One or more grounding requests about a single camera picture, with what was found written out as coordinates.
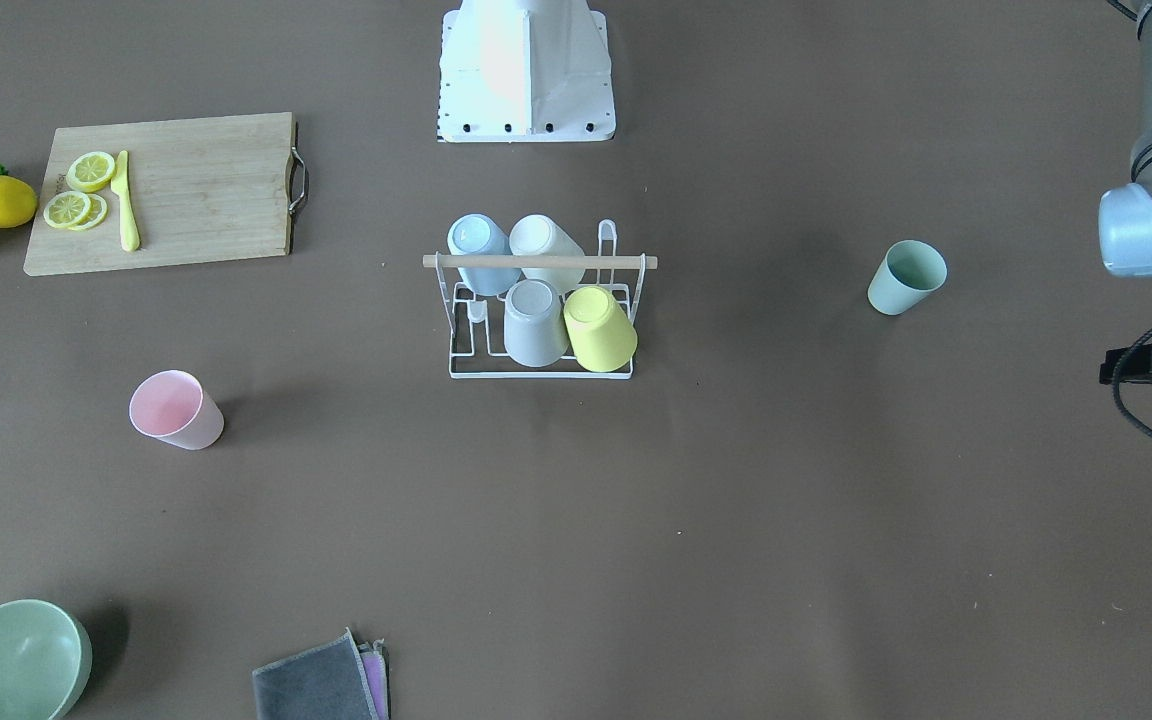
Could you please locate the pink cup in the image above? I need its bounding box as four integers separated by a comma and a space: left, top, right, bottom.
128, 370, 225, 450

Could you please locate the green cup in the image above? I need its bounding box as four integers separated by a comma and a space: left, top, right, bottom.
867, 240, 948, 316

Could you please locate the blue cup on rack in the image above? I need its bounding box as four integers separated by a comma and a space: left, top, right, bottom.
447, 214, 522, 296

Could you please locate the yellow cup on rack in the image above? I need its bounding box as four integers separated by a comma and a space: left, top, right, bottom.
563, 286, 637, 373

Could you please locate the grey cup on rack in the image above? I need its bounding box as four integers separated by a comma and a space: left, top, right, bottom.
505, 279, 570, 367

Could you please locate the white cup on rack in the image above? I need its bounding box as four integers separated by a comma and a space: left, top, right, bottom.
509, 214, 585, 295

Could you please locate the lemon slice lower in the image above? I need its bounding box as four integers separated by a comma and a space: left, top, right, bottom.
41, 190, 93, 232

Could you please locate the lemon slice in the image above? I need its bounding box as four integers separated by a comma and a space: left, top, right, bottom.
65, 151, 116, 194
41, 190, 93, 232

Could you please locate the lemon slice hidden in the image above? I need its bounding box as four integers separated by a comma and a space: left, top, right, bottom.
68, 194, 109, 232

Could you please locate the yellow plastic knife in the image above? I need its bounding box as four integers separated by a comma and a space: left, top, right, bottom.
109, 150, 141, 252

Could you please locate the lemon slice top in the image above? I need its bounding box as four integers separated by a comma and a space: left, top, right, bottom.
65, 151, 116, 194

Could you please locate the wooden cutting board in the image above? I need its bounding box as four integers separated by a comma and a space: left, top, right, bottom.
24, 111, 308, 276

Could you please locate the green bowl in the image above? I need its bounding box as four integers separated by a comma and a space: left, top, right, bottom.
0, 600, 93, 719

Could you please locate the grey cloth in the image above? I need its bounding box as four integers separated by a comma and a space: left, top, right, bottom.
252, 630, 371, 719

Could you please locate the purple cloth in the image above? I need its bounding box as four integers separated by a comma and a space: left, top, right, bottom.
357, 639, 391, 719

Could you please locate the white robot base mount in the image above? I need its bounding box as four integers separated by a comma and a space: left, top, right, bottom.
435, 1, 617, 143

